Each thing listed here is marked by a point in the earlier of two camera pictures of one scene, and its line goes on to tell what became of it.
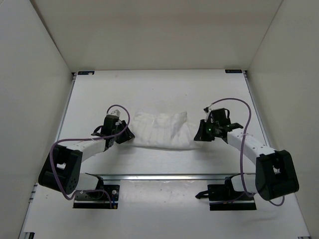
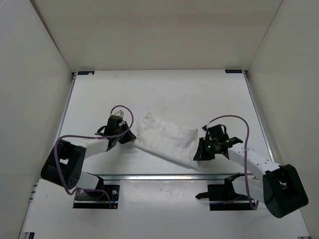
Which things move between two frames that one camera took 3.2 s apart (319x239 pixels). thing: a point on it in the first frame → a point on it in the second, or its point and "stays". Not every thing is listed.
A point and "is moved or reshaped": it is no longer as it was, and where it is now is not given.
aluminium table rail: (161, 177) stays
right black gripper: (200, 135) → (201, 155)
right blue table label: (233, 71) stays
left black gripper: (127, 135) stays
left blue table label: (81, 72) stays
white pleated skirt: (169, 131) is moved or reshaped
